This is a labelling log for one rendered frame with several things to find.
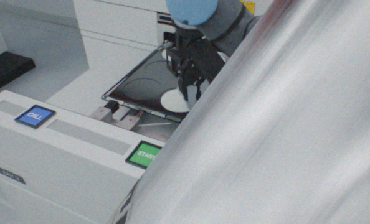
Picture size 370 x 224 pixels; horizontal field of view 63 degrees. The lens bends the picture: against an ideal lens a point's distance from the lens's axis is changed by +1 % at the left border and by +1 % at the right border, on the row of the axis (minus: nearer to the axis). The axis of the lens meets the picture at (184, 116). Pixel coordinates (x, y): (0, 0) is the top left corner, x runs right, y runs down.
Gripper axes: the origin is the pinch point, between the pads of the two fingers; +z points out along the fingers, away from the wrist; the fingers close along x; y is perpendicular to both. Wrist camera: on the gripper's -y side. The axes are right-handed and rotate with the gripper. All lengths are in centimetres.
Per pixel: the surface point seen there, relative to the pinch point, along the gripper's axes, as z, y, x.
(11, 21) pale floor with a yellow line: 91, 336, 6
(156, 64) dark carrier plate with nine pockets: 1.6, 25.9, -4.0
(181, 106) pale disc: 1.5, 4.4, 1.3
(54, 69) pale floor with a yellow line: 91, 206, -2
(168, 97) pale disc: 1.5, 9.5, 2.0
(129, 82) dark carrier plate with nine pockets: 1.6, 21.6, 7.1
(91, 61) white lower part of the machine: 21, 73, 1
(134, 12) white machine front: -4, 52, -11
